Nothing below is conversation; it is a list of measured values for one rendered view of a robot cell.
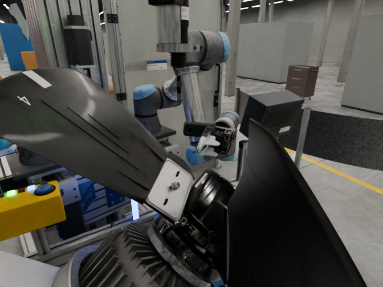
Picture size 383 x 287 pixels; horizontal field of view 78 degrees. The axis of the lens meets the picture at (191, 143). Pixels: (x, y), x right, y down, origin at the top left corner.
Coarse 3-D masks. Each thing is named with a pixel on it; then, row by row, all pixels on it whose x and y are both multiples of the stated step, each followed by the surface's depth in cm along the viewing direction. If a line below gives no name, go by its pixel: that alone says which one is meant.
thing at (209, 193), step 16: (208, 176) 39; (192, 192) 39; (208, 192) 37; (224, 192) 37; (192, 208) 37; (208, 208) 36; (160, 224) 37; (176, 224) 38; (192, 224) 37; (208, 224) 36; (176, 240) 34; (192, 240) 36; (208, 240) 37; (192, 256) 34; (208, 256) 37; (208, 272) 34
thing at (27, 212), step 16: (16, 192) 68; (32, 192) 68; (48, 192) 67; (0, 208) 61; (16, 208) 62; (32, 208) 64; (48, 208) 66; (0, 224) 61; (16, 224) 63; (32, 224) 65; (48, 224) 68; (0, 240) 62
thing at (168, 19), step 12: (156, 0) 32; (168, 0) 31; (180, 0) 32; (168, 12) 33; (168, 24) 34; (180, 24) 35; (168, 36) 34; (180, 36) 35; (156, 48) 37; (168, 48) 35; (180, 48) 35; (192, 48) 36
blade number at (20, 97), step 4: (16, 92) 28; (20, 92) 29; (24, 92) 29; (12, 96) 27; (16, 96) 28; (20, 96) 28; (24, 96) 29; (28, 96) 29; (16, 100) 28; (20, 100) 28; (24, 100) 28; (28, 100) 29; (32, 100) 29; (24, 104) 28; (28, 104) 28; (32, 104) 29; (36, 104) 29; (28, 108) 28; (32, 108) 29
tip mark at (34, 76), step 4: (24, 72) 31; (28, 72) 32; (32, 72) 32; (28, 76) 31; (32, 76) 32; (36, 76) 32; (36, 80) 32; (40, 80) 32; (44, 80) 33; (40, 84) 32; (44, 84) 32; (48, 84) 33
